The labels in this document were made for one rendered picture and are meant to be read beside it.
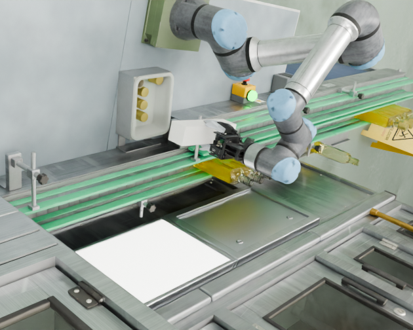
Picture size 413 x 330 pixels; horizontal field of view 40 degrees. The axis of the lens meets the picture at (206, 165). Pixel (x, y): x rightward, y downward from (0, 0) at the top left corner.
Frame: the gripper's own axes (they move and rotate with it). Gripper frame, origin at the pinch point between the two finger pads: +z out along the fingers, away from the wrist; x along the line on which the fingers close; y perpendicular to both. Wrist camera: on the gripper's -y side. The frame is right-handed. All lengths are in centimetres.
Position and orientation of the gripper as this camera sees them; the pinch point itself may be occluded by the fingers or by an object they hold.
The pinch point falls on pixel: (206, 132)
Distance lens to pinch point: 179.1
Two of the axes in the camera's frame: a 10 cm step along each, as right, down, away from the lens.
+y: -6.6, 0.8, -7.4
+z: -7.2, -3.4, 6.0
